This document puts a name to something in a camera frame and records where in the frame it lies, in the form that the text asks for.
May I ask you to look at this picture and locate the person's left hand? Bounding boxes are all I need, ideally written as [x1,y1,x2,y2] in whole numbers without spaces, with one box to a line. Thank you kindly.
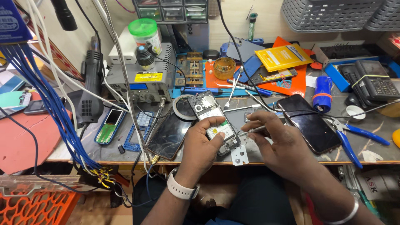
[175,116,226,188]

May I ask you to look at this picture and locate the person's right hand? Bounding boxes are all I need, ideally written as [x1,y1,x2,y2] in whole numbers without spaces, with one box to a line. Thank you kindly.
[241,111,320,187]

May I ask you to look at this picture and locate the metal tweezers with knurled grip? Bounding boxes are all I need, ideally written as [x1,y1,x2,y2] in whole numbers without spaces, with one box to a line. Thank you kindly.
[237,125,267,137]

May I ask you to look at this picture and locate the black smartphone with cracked screen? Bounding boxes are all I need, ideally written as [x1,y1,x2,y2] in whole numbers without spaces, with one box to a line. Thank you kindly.
[146,106,195,161]

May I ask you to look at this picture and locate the black glossy smartphone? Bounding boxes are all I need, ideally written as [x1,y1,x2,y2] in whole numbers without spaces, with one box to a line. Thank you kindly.
[276,94,343,155]

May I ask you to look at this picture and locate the white wristwatch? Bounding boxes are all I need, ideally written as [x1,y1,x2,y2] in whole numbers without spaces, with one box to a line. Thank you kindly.
[166,167,201,200]

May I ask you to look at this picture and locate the white metal shield plate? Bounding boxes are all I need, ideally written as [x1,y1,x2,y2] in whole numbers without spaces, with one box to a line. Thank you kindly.
[230,144,250,166]

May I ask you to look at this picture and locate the metal spudger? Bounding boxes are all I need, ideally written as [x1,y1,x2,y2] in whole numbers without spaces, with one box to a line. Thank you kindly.
[245,90,273,113]

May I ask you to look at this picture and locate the white-tipped metal tool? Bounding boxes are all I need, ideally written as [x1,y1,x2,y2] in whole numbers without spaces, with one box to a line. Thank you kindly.
[223,104,262,113]

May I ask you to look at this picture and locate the person's dark trousers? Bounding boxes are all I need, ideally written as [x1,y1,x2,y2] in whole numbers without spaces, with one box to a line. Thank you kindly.
[132,166,298,225]

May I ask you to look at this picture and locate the orange work mat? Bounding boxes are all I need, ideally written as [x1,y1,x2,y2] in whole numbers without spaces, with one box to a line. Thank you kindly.
[205,36,309,98]

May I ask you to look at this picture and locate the silver tweezers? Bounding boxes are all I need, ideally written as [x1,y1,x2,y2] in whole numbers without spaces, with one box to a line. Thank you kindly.
[223,66,244,111]

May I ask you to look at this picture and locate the blue pen tool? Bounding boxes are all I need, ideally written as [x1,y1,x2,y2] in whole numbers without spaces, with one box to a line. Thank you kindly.
[226,78,273,97]

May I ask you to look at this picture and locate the open phone with yellow battery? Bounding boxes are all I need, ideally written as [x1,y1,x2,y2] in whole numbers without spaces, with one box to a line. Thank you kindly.
[249,67,298,87]

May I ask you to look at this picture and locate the small white cup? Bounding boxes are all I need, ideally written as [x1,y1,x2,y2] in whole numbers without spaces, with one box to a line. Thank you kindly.
[342,105,366,123]

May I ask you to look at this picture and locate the metal circuit board holder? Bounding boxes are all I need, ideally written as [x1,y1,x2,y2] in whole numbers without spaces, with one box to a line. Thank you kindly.
[174,51,205,88]

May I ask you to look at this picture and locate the grey rework station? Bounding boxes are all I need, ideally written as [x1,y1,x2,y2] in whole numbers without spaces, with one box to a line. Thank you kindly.
[105,42,176,104]

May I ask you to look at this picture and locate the amber round dish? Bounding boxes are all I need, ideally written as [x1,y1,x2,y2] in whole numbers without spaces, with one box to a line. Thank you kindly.
[213,57,237,80]

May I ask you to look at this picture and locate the blue tray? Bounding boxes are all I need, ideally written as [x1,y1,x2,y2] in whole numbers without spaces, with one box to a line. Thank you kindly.
[323,56,400,93]

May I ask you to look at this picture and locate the blue phone cover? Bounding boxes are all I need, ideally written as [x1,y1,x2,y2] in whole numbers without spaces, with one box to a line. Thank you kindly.
[242,55,263,84]

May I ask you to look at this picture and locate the blue feature phone with board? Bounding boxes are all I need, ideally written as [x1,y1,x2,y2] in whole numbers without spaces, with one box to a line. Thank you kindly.
[94,106,127,146]

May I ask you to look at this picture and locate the yellow battery package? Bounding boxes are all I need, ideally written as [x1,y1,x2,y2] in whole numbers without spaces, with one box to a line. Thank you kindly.
[254,43,315,73]

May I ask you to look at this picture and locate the heap of cartons under table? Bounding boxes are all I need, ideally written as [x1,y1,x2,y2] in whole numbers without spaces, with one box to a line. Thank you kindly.
[337,165,400,220]

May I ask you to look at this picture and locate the black earbuds case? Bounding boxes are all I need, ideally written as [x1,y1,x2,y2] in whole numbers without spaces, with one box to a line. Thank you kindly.
[202,49,220,61]

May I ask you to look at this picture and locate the grey phone back cover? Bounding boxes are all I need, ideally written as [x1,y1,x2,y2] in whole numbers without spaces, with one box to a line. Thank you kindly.
[225,37,265,62]

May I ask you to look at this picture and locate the black desk telephone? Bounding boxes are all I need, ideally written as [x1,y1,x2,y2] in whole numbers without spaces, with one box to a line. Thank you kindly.
[337,59,400,101]

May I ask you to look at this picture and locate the black hot air gun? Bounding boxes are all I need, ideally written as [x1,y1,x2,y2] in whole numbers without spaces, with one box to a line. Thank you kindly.
[76,36,105,126]

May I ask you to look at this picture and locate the plastic jar with green lid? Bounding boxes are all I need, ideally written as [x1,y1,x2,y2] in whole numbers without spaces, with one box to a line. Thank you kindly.
[128,18,163,55]

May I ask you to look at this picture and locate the white box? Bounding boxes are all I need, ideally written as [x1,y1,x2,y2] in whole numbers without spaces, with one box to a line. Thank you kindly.
[108,26,139,65]

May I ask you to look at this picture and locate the green solder paste tube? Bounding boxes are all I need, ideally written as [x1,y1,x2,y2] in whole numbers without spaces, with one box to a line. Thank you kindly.
[247,13,259,42]

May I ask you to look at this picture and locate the large grey plastic basket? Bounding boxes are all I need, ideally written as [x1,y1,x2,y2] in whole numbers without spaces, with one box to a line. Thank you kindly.
[281,0,384,34]

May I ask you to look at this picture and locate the clear drawer organizer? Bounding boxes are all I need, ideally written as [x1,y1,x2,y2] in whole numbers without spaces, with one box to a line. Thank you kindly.
[132,0,209,24]

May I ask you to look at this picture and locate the small grey plastic basket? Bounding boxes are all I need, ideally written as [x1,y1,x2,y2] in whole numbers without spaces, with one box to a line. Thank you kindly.
[364,0,400,32]

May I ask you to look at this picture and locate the red mat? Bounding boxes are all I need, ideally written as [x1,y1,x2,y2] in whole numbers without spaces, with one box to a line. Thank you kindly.
[0,92,73,175]

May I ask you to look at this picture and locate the orange plastic crate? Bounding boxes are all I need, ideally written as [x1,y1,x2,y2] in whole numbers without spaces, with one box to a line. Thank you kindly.
[0,174,82,225]

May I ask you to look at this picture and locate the black cylindrical lamp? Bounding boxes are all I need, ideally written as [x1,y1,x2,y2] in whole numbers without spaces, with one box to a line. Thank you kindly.
[50,0,78,32]

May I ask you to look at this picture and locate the teal phone cover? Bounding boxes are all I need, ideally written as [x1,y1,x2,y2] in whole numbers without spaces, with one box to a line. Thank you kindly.
[0,91,32,110]

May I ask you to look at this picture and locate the blue power box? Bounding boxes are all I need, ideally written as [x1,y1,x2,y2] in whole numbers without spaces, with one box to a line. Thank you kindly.
[0,0,34,44]

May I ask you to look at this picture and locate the roll of tape ring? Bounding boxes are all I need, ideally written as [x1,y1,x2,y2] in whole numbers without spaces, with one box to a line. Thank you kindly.
[172,94,198,121]

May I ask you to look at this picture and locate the blue-handled screwdriver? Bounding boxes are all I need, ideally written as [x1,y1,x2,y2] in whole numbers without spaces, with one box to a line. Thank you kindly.
[180,86,223,96]

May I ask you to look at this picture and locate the blue-handled pliers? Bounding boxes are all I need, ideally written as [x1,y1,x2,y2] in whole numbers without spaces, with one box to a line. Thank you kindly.
[325,117,391,169]

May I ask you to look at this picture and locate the blue keypad frame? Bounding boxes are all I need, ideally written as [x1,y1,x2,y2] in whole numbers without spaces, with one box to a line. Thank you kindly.
[123,111,154,153]

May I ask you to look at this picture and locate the silver bracelet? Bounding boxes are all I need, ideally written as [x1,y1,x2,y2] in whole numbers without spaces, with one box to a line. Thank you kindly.
[324,197,360,225]

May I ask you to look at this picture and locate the flexible metal hose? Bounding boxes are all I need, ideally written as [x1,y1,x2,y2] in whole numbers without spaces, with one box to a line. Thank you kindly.
[101,0,154,164]

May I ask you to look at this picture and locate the bundle of blue wires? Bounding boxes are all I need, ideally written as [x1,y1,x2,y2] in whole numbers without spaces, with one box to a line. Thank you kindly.
[0,43,105,175]

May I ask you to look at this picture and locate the white cable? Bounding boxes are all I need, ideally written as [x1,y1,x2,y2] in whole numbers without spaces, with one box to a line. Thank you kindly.
[26,0,132,114]

